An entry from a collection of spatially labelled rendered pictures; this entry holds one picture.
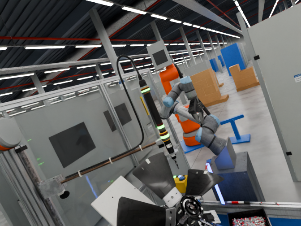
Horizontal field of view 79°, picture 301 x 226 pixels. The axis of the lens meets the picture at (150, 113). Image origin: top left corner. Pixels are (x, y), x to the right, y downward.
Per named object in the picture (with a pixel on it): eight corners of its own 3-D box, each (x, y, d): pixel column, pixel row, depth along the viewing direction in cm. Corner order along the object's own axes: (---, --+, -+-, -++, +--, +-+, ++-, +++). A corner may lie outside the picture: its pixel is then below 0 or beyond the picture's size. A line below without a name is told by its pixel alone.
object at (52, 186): (43, 201, 91) (35, 186, 90) (50, 193, 98) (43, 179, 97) (62, 193, 91) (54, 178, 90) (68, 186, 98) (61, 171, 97)
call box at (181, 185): (170, 194, 147) (165, 183, 146) (175, 186, 155) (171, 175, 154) (189, 194, 138) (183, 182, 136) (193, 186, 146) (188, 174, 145)
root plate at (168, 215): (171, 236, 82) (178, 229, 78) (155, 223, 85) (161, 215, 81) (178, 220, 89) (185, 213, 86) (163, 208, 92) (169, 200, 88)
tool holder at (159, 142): (163, 161, 91) (155, 143, 90) (161, 156, 98) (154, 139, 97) (180, 154, 91) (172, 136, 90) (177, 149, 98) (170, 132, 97)
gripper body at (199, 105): (204, 108, 138) (199, 93, 137) (201, 112, 131) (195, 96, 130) (195, 111, 142) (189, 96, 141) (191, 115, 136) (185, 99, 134)
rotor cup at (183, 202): (188, 242, 85) (202, 229, 78) (162, 220, 89) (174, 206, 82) (197, 217, 97) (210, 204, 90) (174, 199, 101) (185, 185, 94)
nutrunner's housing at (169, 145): (171, 161, 93) (135, 76, 87) (170, 158, 97) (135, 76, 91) (178, 158, 93) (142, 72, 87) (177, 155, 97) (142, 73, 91)
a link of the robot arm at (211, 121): (213, 137, 159) (161, 112, 185) (221, 124, 164) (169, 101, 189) (214, 131, 149) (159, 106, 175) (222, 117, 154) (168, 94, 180)
